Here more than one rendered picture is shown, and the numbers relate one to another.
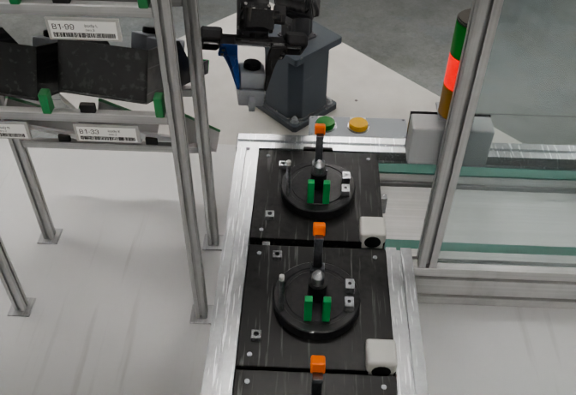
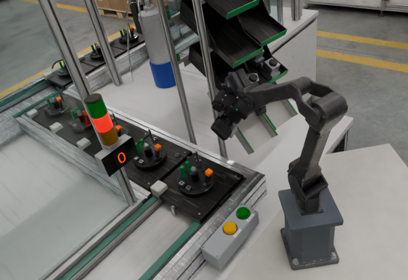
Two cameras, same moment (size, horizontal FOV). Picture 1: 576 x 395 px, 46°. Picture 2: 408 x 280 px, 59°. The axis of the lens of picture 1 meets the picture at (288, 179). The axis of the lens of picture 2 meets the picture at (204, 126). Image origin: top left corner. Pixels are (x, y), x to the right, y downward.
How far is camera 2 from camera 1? 1.75 m
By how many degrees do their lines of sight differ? 91
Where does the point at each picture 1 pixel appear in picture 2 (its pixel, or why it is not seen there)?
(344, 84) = not seen: outside the picture
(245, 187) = (224, 163)
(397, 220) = (167, 220)
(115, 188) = (285, 147)
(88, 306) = not seen: hidden behind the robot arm
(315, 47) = (286, 208)
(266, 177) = (221, 169)
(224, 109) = not seen: hidden behind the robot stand
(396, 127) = (214, 248)
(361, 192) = (182, 198)
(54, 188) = (299, 130)
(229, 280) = (184, 144)
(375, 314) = (130, 170)
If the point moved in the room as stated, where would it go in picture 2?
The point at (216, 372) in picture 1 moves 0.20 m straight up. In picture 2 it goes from (156, 130) to (144, 93)
